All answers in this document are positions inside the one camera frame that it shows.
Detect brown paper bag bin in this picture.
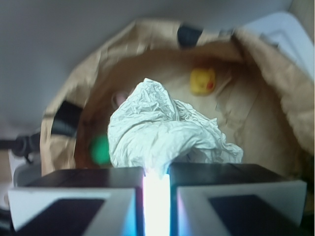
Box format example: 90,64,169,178
40,19,315,180

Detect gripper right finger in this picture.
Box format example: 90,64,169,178
169,163,307,236

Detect yellow rubber duck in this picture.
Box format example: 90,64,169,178
189,68,216,95

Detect green ball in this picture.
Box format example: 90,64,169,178
89,134,110,165

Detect white plastic tray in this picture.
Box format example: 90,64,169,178
243,11,315,80

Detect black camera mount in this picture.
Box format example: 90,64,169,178
0,132,40,164

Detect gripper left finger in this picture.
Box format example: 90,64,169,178
8,167,145,236

